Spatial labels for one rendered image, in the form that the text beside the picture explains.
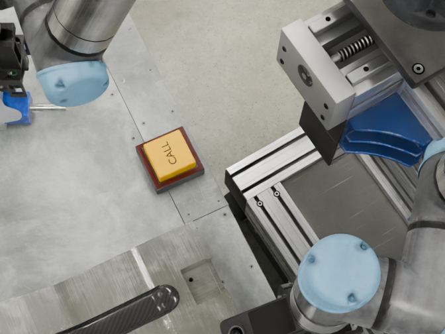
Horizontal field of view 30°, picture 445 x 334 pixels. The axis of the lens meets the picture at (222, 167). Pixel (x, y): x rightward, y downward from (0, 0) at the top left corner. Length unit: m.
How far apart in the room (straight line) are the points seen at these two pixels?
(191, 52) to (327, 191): 0.61
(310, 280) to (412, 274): 0.11
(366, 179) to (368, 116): 0.72
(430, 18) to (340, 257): 0.41
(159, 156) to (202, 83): 1.01
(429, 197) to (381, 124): 0.34
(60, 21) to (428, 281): 0.46
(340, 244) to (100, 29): 0.33
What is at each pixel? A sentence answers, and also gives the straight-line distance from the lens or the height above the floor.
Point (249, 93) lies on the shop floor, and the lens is 2.22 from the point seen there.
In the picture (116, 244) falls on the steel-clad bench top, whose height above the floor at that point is 0.80.
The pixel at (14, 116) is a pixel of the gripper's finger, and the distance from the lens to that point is 1.24.
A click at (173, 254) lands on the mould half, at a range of 1.13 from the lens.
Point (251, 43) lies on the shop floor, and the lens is 2.29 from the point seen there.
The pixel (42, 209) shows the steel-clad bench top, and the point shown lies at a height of 0.80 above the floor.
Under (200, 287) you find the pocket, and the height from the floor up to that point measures 0.86.
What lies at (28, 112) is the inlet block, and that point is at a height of 0.84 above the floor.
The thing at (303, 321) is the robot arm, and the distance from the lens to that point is 0.93.
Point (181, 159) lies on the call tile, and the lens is 1.23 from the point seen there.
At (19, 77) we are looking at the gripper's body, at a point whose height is 0.98.
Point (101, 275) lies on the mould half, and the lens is 1.14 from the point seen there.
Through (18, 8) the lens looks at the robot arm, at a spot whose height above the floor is 1.16.
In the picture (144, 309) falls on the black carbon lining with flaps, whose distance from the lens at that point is 1.13.
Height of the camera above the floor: 1.98
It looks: 68 degrees down
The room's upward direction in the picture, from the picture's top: 3 degrees clockwise
